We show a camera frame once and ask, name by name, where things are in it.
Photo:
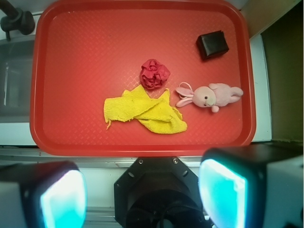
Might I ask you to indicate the yellow cloth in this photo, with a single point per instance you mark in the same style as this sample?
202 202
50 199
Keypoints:
155 114

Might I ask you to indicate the pink plush bunny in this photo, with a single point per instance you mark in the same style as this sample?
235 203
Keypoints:
213 96

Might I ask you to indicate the black clamp knob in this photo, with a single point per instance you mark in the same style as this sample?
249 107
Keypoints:
15 19

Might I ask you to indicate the black box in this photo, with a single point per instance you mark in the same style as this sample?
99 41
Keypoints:
212 45

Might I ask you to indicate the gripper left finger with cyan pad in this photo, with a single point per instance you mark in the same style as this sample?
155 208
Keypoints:
42 195

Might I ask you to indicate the crumpled red paper ball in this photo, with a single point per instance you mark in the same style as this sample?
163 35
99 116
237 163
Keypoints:
153 74

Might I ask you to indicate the red plastic tray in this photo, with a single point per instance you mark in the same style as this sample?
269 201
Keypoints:
89 50

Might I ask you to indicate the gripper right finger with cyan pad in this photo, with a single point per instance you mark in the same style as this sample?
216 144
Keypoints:
255 186

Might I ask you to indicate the black octagonal mount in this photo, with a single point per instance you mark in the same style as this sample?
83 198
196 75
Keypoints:
159 192

